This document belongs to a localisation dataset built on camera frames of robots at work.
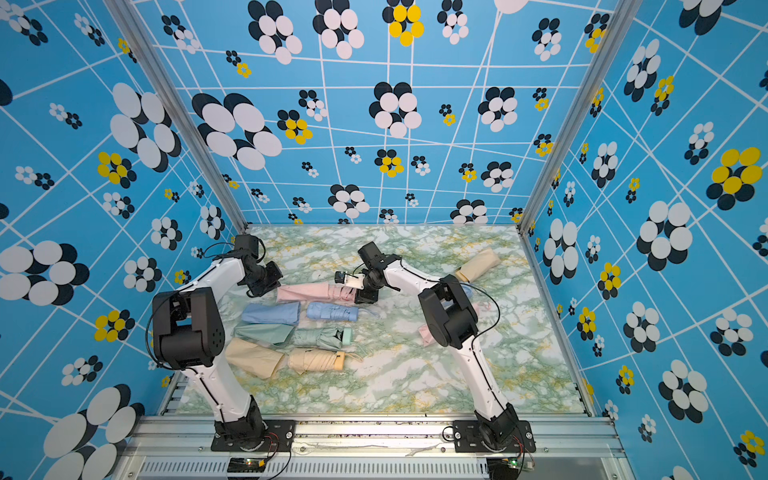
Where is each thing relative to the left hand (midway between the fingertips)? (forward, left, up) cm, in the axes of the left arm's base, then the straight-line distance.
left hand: (283, 278), depth 98 cm
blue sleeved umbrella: (-12, -1, -1) cm, 12 cm away
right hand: (0, -26, -5) cm, 27 cm away
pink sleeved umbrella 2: (-18, -46, -3) cm, 49 cm away
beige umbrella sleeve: (-25, +4, -3) cm, 26 cm away
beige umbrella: (-26, -13, -2) cm, 29 cm away
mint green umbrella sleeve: (-18, -1, -3) cm, 19 cm away
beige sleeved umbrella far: (+10, -68, -5) cm, 69 cm away
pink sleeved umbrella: (-5, -9, -1) cm, 10 cm away
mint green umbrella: (-20, -18, -2) cm, 27 cm away
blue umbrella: (-11, -17, -2) cm, 20 cm away
